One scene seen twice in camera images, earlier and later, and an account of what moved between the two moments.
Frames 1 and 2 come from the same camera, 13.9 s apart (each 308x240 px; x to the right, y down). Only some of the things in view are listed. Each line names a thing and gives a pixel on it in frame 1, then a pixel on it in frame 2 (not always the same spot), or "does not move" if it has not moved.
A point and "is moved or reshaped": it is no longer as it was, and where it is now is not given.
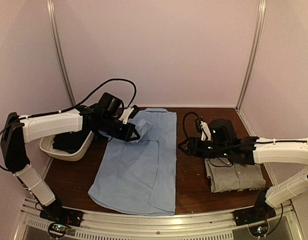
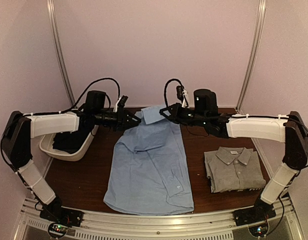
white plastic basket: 46,143 does not move
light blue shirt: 139,176 is moved or reshaped
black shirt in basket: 70,142 does not move
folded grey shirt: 224,175 does not move
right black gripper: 193,148 → 175,116
